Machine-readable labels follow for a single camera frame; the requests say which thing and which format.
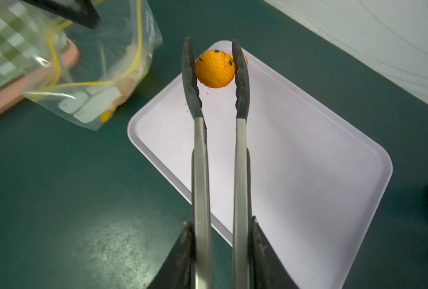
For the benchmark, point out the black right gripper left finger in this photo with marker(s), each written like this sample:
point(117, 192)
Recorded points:
point(176, 271)

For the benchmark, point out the metal tongs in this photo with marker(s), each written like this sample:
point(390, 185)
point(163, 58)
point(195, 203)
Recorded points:
point(221, 174)

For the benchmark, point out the round orange spotted cookie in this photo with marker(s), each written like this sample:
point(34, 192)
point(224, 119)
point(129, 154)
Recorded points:
point(215, 69)

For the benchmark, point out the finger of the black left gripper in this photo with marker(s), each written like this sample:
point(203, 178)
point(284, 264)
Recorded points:
point(82, 12)

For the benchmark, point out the lilac plastic tray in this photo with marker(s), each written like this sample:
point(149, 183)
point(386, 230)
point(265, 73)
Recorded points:
point(316, 180)

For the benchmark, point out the pink tray with checked cloth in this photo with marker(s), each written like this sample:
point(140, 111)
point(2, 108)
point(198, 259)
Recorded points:
point(21, 42)

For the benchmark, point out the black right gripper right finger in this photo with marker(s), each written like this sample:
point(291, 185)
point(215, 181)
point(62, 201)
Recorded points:
point(268, 271)

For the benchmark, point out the resealable bag with duck print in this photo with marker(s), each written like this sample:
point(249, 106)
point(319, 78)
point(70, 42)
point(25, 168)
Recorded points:
point(94, 71)

